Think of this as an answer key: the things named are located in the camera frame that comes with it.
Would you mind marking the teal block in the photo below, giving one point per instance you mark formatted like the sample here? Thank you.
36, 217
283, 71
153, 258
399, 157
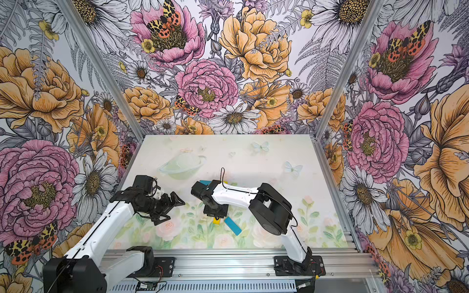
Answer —
205, 182
232, 226

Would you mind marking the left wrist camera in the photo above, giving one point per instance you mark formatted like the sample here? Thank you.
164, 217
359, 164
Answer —
157, 193

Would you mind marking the right aluminium corner post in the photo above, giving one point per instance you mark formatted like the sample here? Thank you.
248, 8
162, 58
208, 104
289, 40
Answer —
357, 46

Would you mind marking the small green circuit board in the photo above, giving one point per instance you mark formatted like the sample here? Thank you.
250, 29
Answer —
146, 286

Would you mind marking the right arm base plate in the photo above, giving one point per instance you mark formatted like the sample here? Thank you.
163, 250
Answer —
312, 266

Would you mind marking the left aluminium corner post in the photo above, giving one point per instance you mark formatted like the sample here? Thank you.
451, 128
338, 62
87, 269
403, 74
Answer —
82, 33

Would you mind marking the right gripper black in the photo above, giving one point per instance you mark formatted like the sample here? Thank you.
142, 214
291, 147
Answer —
223, 213

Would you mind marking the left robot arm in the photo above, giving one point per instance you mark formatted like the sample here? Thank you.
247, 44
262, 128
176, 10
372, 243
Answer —
80, 269

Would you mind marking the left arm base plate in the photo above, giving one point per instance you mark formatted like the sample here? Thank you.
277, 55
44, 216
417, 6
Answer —
163, 266

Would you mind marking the white vented cable duct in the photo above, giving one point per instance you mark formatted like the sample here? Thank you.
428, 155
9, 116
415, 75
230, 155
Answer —
216, 286

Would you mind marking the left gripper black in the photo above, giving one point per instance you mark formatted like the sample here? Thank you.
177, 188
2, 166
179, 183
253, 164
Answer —
166, 207

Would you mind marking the aluminium front rail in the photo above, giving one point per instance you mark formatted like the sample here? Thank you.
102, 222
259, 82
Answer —
236, 264

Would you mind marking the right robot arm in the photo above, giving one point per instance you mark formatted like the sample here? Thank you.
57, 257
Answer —
274, 214

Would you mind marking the aluminium corner post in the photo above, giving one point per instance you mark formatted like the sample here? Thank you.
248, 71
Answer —
357, 46
82, 33

